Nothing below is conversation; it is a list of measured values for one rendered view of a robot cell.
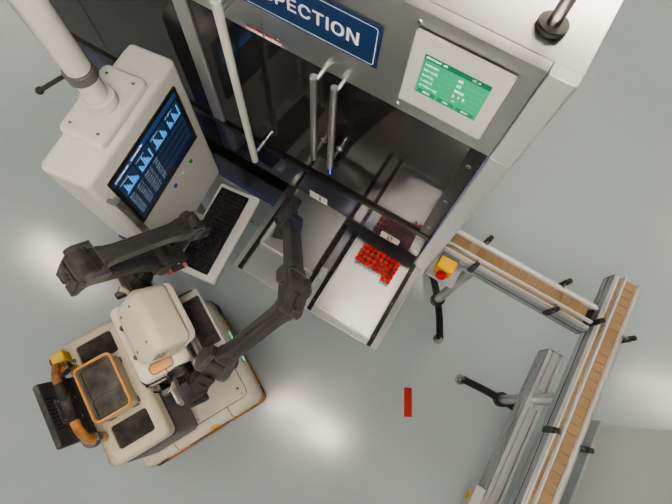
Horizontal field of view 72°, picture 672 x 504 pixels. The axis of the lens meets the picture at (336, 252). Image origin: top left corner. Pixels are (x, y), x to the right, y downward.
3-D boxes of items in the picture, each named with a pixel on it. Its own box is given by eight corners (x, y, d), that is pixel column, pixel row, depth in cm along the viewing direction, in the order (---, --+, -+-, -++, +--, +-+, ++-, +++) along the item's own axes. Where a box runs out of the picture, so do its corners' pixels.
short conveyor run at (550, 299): (431, 256, 204) (441, 245, 189) (447, 228, 209) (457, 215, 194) (574, 337, 196) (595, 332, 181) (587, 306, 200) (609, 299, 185)
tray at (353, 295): (356, 239, 201) (356, 237, 198) (408, 270, 198) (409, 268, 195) (314, 305, 192) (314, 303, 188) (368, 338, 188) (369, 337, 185)
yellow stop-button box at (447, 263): (440, 255, 192) (444, 250, 185) (455, 264, 191) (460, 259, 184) (431, 270, 190) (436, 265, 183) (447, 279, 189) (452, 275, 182)
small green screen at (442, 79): (399, 94, 109) (418, 25, 89) (481, 136, 107) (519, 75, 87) (397, 98, 109) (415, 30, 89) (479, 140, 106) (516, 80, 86)
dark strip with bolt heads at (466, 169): (408, 248, 188) (471, 145, 113) (418, 254, 188) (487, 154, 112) (407, 250, 188) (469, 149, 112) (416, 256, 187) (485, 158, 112)
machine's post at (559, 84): (388, 296, 284) (561, 48, 85) (397, 301, 284) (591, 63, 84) (383, 305, 282) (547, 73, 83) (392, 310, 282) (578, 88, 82)
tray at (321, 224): (303, 182, 209) (302, 179, 205) (352, 211, 205) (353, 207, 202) (260, 243, 199) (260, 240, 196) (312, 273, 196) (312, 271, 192)
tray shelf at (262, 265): (293, 179, 211) (293, 177, 209) (428, 256, 202) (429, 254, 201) (233, 265, 197) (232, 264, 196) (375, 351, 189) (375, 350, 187)
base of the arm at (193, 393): (171, 376, 149) (187, 409, 146) (185, 364, 146) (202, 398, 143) (191, 369, 157) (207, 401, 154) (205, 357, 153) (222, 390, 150)
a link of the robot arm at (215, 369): (191, 382, 145) (205, 388, 148) (210, 367, 141) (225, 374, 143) (196, 358, 152) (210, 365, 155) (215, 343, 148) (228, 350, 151)
